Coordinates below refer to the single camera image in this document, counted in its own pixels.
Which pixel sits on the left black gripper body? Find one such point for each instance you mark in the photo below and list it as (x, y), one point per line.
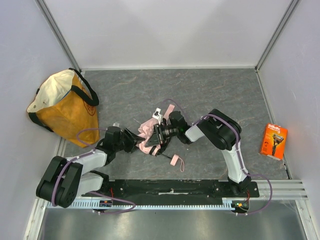
(128, 141)

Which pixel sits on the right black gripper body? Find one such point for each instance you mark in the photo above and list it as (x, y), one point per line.
(159, 135)

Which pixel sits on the pink and black folding umbrella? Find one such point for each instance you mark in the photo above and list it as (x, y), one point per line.
(146, 130)

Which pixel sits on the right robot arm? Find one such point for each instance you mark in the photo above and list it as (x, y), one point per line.
(222, 131)

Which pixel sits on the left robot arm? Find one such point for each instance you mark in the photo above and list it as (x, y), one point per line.
(65, 179)

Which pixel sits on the orange razor box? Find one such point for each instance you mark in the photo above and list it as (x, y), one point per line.
(274, 141)

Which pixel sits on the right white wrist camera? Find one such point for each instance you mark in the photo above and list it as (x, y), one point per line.
(157, 115)

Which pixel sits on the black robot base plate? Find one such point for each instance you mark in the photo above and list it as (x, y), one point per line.
(174, 191)

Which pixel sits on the light blue cable duct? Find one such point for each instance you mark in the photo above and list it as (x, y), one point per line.
(106, 204)

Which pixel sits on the yellow tote bag black handles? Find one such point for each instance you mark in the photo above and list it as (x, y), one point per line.
(66, 104)

